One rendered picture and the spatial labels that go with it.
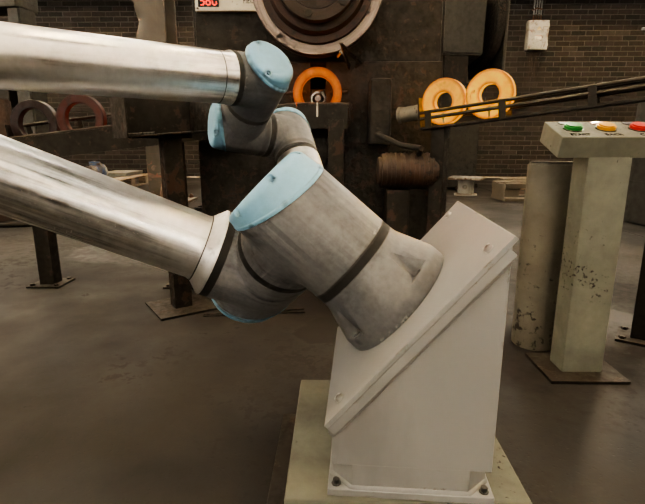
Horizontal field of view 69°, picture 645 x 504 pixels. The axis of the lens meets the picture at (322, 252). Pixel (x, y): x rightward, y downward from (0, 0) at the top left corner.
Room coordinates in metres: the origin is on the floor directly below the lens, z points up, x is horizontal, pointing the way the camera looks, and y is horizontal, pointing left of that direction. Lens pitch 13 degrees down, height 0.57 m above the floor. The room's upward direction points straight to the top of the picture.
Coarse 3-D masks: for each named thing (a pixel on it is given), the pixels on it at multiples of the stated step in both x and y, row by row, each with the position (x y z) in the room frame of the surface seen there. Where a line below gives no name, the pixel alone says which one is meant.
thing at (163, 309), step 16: (112, 112) 1.57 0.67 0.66; (128, 112) 1.62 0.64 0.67; (144, 112) 1.65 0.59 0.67; (160, 112) 1.68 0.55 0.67; (176, 112) 1.71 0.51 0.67; (192, 112) 1.71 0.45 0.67; (208, 112) 1.59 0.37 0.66; (112, 128) 1.59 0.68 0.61; (128, 128) 1.62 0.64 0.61; (144, 128) 1.65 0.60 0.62; (160, 128) 1.68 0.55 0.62; (176, 128) 1.71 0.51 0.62; (192, 128) 1.72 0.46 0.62; (160, 144) 1.58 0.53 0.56; (176, 144) 1.58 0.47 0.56; (160, 160) 1.59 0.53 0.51; (176, 160) 1.57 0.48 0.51; (176, 176) 1.57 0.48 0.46; (176, 192) 1.57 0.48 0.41; (176, 288) 1.56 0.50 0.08; (160, 304) 1.60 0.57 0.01; (176, 304) 1.55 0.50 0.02; (192, 304) 1.60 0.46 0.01; (208, 304) 1.60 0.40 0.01
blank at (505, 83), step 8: (480, 72) 1.61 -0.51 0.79; (488, 72) 1.59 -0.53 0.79; (496, 72) 1.58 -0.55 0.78; (504, 72) 1.56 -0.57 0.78; (472, 80) 1.62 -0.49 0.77; (480, 80) 1.61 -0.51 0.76; (488, 80) 1.59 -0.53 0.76; (496, 80) 1.58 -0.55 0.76; (504, 80) 1.56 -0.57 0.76; (512, 80) 1.56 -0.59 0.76; (472, 88) 1.62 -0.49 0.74; (480, 88) 1.60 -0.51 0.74; (504, 88) 1.56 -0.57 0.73; (512, 88) 1.55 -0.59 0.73; (472, 96) 1.62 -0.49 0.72; (480, 96) 1.62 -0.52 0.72; (504, 96) 1.56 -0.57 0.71; (512, 96) 1.55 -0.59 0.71; (488, 104) 1.59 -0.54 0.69; (496, 104) 1.57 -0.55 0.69; (480, 112) 1.60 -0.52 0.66; (488, 112) 1.59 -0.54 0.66; (496, 112) 1.57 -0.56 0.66
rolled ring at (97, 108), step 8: (72, 96) 1.87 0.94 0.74; (80, 96) 1.87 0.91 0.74; (88, 96) 1.87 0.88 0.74; (64, 104) 1.87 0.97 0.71; (72, 104) 1.88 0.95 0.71; (88, 104) 1.87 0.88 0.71; (96, 104) 1.87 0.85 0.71; (64, 112) 1.87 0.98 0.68; (96, 112) 1.87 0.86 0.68; (104, 112) 1.89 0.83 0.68; (64, 120) 1.87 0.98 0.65; (96, 120) 1.87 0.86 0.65; (104, 120) 1.88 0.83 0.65; (64, 128) 1.87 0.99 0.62; (72, 128) 1.90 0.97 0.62
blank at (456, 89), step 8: (440, 80) 1.68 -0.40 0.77; (448, 80) 1.67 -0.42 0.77; (456, 80) 1.66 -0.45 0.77; (432, 88) 1.70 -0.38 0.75; (440, 88) 1.68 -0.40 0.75; (448, 88) 1.67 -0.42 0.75; (456, 88) 1.65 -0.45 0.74; (464, 88) 1.65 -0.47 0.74; (424, 96) 1.72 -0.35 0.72; (432, 96) 1.70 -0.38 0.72; (456, 96) 1.65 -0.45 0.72; (464, 96) 1.63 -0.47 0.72; (424, 104) 1.72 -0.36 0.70; (432, 104) 1.70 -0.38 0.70; (456, 104) 1.65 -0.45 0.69; (440, 112) 1.68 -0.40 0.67; (448, 112) 1.66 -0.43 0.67; (432, 120) 1.70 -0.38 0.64; (440, 120) 1.68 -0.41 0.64; (448, 120) 1.66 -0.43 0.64; (456, 120) 1.67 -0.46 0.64
